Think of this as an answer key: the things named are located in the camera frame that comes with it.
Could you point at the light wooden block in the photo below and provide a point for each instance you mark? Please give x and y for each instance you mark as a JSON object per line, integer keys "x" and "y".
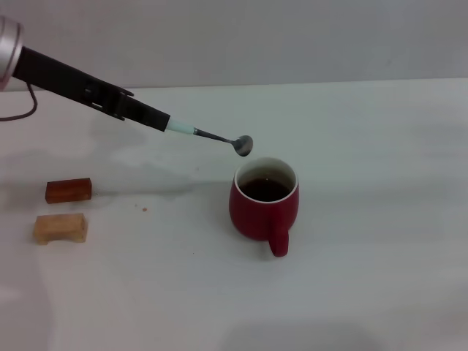
{"x": 60, "y": 226}

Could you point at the dark red-brown wooden block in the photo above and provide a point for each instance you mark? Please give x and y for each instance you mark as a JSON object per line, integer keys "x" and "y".
{"x": 67, "y": 190}

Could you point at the dark coffee liquid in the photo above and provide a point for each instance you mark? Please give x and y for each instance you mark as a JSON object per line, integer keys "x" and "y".
{"x": 267, "y": 190}

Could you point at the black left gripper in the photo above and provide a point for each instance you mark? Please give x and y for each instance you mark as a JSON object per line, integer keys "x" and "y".
{"x": 62, "y": 82}

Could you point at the red ceramic cup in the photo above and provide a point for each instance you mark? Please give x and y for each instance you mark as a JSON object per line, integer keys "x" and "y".
{"x": 256, "y": 219}

